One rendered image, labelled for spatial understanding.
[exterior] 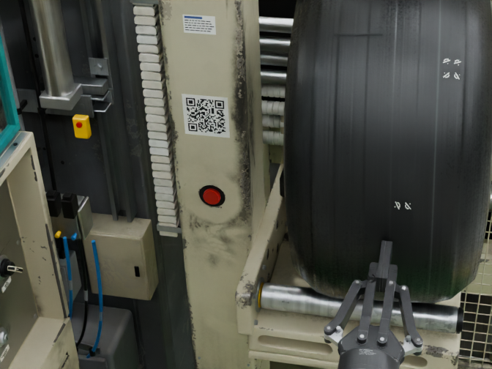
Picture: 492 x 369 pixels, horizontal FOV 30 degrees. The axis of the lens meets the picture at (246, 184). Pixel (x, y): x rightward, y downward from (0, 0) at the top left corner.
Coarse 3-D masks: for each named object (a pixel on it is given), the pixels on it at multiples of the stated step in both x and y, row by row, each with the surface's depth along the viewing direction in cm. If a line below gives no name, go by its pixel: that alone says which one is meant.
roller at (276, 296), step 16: (272, 288) 157; (288, 288) 157; (304, 288) 157; (272, 304) 157; (288, 304) 156; (304, 304) 155; (320, 304) 155; (336, 304) 154; (416, 304) 153; (432, 304) 153; (400, 320) 152; (416, 320) 152; (432, 320) 151; (448, 320) 150
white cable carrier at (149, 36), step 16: (144, 16) 140; (144, 32) 142; (160, 32) 143; (144, 48) 143; (160, 48) 148; (144, 64) 145; (160, 64) 145; (144, 80) 147; (160, 80) 146; (144, 96) 148; (160, 96) 148; (160, 112) 150; (160, 128) 151; (160, 144) 153; (160, 160) 155; (160, 176) 157; (160, 192) 159; (176, 192) 161; (160, 208) 162; (176, 208) 162; (160, 224) 164; (176, 224) 164
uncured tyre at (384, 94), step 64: (320, 0) 131; (384, 0) 129; (448, 0) 127; (320, 64) 126; (384, 64) 124; (320, 128) 125; (384, 128) 123; (448, 128) 122; (320, 192) 127; (384, 192) 125; (448, 192) 124; (320, 256) 133; (448, 256) 130
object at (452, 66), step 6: (444, 60) 123; (450, 60) 123; (456, 60) 123; (462, 60) 123; (444, 66) 123; (450, 66) 123; (456, 66) 123; (462, 66) 123; (444, 72) 123; (450, 72) 123; (456, 72) 123; (462, 72) 123; (444, 78) 122; (450, 78) 122; (456, 78) 122; (462, 78) 123
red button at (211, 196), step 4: (204, 192) 155; (208, 192) 155; (212, 192) 155; (216, 192) 155; (204, 196) 156; (208, 196) 156; (212, 196) 155; (216, 196) 155; (220, 196) 156; (204, 200) 156; (208, 200) 156; (212, 200) 156; (216, 200) 156
